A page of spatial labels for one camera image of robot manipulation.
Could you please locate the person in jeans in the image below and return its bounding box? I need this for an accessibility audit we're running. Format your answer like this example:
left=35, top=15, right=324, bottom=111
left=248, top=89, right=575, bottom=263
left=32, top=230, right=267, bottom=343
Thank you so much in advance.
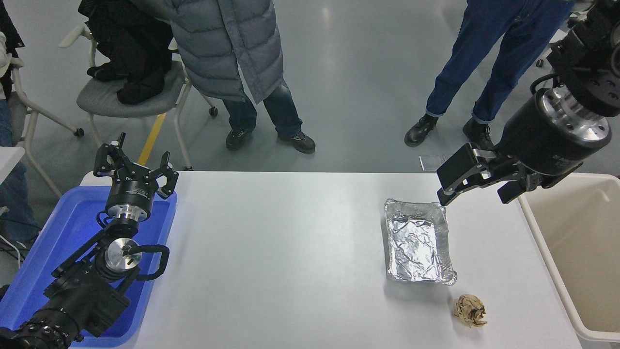
left=404, top=0, right=578, bottom=149

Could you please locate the small white side table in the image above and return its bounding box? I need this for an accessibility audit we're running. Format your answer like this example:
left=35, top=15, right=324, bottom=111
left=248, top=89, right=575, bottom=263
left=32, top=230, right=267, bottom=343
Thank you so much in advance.
left=0, top=146, right=26, bottom=186

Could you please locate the black bundle of clothing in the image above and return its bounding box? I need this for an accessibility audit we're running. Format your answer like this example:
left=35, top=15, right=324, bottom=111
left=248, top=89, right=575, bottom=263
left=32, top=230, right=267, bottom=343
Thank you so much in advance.
left=77, top=0, right=176, bottom=105

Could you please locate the white cable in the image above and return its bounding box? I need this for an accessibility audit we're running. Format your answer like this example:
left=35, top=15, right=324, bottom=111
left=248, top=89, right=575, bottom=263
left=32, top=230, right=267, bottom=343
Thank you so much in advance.
left=0, top=206, right=24, bottom=268

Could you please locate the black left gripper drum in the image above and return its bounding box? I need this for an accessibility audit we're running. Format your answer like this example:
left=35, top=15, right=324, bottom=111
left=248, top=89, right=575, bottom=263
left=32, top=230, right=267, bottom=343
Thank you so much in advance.
left=105, top=165, right=161, bottom=210

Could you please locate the crumpled tan paper ball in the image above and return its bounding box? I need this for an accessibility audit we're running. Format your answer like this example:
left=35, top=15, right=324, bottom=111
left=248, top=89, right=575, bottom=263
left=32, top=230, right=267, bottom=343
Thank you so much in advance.
left=453, top=294, right=488, bottom=328

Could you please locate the grey seat white frame chair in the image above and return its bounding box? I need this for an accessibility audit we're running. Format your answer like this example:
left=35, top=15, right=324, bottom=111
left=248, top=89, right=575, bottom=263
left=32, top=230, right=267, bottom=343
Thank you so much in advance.
left=58, top=24, right=218, bottom=171

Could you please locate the person seated beside table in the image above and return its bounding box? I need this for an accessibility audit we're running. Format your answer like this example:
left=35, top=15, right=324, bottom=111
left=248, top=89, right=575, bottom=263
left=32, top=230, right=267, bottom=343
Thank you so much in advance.
left=0, top=0, right=42, bottom=245

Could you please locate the large pale bin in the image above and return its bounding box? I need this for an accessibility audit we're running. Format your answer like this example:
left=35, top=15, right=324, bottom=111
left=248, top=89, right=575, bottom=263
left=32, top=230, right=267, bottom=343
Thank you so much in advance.
left=517, top=173, right=620, bottom=343

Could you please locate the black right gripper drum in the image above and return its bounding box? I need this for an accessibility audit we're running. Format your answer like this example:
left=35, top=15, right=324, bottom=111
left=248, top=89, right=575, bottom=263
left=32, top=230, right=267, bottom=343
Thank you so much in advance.
left=494, top=92, right=605, bottom=193

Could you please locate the rectangular foil tray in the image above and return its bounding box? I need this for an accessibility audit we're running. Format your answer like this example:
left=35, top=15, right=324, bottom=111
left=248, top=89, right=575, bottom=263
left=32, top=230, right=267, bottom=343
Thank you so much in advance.
left=384, top=198, right=458, bottom=286

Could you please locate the person in long coat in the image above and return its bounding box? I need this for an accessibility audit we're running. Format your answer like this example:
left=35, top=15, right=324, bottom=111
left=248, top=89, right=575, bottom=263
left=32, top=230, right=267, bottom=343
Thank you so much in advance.
left=130, top=0, right=317, bottom=155

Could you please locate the blue plastic tray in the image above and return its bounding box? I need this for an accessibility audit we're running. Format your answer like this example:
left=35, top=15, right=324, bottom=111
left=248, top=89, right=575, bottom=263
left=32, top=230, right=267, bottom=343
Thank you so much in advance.
left=0, top=186, right=178, bottom=349

